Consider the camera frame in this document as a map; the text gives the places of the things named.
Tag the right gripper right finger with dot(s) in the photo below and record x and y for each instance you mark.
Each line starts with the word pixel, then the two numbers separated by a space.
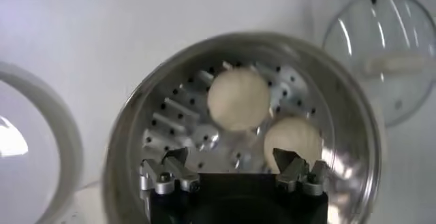
pixel 294 171

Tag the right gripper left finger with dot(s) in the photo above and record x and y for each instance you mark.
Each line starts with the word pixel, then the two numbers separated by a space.
pixel 177 171

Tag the white steamed baozi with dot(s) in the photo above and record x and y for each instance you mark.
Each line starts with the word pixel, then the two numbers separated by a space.
pixel 296 135
pixel 238 99

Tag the round glass pot lid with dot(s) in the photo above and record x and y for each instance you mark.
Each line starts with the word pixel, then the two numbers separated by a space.
pixel 402 34

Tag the perforated steel steamer basket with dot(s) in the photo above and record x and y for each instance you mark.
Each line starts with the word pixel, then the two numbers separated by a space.
pixel 136 126

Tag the white round plate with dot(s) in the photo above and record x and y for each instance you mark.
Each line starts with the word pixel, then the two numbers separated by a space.
pixel 34 177

